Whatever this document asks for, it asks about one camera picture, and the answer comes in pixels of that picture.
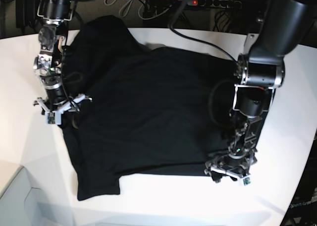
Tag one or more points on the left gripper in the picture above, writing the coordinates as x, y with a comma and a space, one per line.
221, 164

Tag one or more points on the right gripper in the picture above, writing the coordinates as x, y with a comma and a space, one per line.
69, 105

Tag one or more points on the black printed t-shirt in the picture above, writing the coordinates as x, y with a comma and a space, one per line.
149, 112

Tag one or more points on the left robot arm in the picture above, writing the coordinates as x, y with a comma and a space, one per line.
239, 105

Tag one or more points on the grey plastic bin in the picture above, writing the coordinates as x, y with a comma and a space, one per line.
19, 204

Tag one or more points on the black device on floor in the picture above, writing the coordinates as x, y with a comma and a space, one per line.
26, 13

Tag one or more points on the black power strip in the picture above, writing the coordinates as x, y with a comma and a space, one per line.
216, 4

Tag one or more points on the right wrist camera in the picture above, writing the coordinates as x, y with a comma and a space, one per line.
53, 118

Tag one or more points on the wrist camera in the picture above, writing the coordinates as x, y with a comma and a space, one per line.
53, 118
245, 181

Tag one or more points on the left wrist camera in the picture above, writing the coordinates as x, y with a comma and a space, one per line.
245, 181

